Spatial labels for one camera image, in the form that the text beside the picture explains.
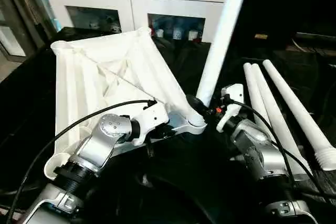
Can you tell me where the white plastic table leg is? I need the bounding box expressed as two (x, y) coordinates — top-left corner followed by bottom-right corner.
(195, 0), (253, 109)
(243, 62), (274, 131)
(250, 63), (311, 180)
(262, 59), (336, 172)

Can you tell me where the white plastic table top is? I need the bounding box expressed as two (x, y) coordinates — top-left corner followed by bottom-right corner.
(43, 27), (208, 180)

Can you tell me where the black plastic mat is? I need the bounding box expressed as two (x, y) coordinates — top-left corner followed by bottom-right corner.
(0, 25), (336, 224)

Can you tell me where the light blue plastic film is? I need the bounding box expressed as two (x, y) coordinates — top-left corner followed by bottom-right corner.
(36, 0), (62, 31)

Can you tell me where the grey metal stand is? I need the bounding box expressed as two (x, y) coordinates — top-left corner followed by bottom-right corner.
(0, 0), (53, 63)

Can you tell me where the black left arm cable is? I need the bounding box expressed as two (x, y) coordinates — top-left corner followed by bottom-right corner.
(4, 99), (157, 222)

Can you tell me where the black bench with silver rail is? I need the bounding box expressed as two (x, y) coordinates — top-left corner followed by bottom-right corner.
(293, 30), (336, 68)

